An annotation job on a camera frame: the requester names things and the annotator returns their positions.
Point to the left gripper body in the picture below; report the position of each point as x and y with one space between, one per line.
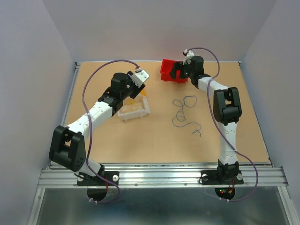
133 90

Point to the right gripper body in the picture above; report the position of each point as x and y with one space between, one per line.
185 71

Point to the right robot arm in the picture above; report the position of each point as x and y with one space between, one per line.
226 112

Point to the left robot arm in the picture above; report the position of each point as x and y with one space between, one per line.
68 143

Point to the yellow plastic bin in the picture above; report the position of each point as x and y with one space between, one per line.
143 92

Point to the red plastic bin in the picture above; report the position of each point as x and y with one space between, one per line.
169 74

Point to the white plastic bin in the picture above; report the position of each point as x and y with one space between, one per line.
134 108

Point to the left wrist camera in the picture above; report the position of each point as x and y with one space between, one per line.
139 78

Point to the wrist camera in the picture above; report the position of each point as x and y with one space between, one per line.
139 78
188 55

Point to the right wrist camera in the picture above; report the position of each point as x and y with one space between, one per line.
188 55

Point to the left aluminium side rail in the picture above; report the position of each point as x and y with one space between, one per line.
66 109

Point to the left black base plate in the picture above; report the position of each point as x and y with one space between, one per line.
84 180

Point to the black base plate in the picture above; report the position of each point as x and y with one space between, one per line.
84 180
213 177

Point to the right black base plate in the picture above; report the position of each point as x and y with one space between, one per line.
213 177

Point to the aluminium mounting rail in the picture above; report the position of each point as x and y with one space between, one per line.
163 176

